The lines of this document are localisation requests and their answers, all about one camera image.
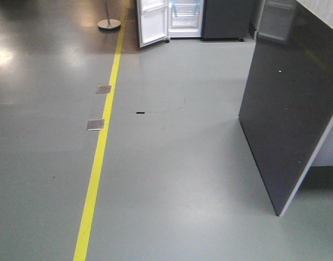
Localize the silver floor plate far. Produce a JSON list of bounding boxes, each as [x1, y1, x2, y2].
[[95, 85, 112, 94]]

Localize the dark grey kitchen island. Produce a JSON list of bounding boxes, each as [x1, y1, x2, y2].
[[239, 1, 333, 216]]

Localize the silver sign stand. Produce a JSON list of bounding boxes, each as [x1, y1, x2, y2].
[[97, 0, 121, 30]]

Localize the silver floor plate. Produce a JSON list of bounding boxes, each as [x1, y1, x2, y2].
[[95, 85, 112, 94], [85, 119, 105, 131]]

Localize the silver floor plate near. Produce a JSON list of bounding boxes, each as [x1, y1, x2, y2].
[[85, 119, 105, 131]]

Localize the white open fridge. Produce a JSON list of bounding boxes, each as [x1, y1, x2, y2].
[[135, 0, 254, 48]]

